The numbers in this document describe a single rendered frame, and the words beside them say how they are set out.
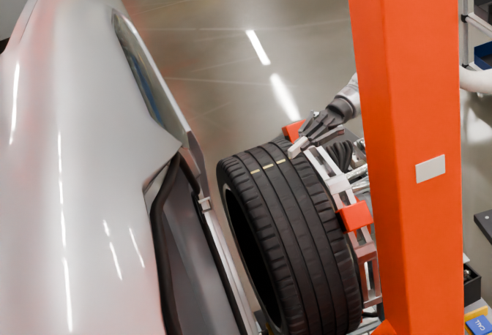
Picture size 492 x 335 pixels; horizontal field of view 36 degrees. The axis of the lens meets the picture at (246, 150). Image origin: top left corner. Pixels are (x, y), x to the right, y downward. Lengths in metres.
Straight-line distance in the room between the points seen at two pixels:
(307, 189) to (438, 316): 0.50
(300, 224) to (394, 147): 0.60
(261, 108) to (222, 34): 1.09
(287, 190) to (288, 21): 3.48
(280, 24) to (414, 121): 4.00
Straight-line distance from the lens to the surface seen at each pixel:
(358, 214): 2.12
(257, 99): 4.72
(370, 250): 2.22
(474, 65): 4.51
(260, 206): 2.13
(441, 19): 1.50
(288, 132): 2.40
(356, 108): 2.21
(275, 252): 2.10
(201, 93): 4.92
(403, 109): 1.56
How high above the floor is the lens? 2.54
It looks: 36 degrees down
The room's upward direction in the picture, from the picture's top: 13 degrees counter-clockwise
